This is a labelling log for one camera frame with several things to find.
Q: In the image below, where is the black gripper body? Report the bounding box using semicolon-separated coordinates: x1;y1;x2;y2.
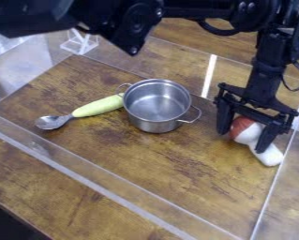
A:
214;82;299;134

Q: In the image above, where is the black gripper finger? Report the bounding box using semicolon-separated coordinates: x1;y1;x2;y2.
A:
254;121;282;154
217;99;234;135

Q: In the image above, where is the red and white plush mushroom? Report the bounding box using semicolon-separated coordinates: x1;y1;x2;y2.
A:
230;116;284;167

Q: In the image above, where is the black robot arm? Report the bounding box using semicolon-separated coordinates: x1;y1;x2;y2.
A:
0;0;299;153

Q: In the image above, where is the silver metal pot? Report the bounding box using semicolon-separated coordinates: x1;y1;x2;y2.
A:
115;79;202;134

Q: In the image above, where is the clear acrylic stand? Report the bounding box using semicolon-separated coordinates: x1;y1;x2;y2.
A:
61;29;99;55

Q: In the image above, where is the spoon with yellow-green handle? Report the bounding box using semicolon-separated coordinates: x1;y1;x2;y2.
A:
35;95;123;130

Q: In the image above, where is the clear acrylic enclosure panel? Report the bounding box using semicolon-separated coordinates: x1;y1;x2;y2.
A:
0;116;242;240

